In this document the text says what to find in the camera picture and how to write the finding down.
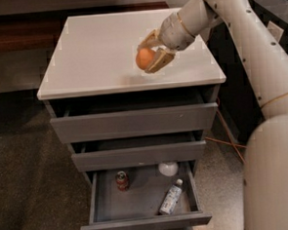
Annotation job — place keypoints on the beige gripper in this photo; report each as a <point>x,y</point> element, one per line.
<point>174,32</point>

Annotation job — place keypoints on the orange fruit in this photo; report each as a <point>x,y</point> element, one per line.
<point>144,57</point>

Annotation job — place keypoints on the grey bottom drawer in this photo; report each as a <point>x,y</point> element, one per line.
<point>137,208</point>

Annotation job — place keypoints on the grey drawer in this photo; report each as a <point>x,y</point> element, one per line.
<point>161,120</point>
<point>137,208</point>
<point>137,151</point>

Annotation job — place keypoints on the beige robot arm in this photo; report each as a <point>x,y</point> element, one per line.
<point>265,183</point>

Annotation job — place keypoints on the grey drawer cabinet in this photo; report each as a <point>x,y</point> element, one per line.
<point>93,70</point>

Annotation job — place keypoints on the grey top drawer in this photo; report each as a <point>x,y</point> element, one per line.
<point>161,120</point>

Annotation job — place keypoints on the grey middle drawer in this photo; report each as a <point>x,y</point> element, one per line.
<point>137,151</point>

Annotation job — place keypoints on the black trash bin cabinet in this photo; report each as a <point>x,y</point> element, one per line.
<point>233,82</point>

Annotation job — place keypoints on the white label sticker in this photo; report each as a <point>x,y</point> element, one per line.
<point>275,30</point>

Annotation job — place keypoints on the white bowl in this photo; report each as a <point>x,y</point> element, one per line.
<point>168,169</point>

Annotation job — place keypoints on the red soda can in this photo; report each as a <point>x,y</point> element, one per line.
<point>122,181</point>

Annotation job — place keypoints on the dark wooden bench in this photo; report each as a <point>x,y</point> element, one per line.
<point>32,31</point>

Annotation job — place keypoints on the clear plastic water bottle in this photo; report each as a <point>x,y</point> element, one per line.
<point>172,197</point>

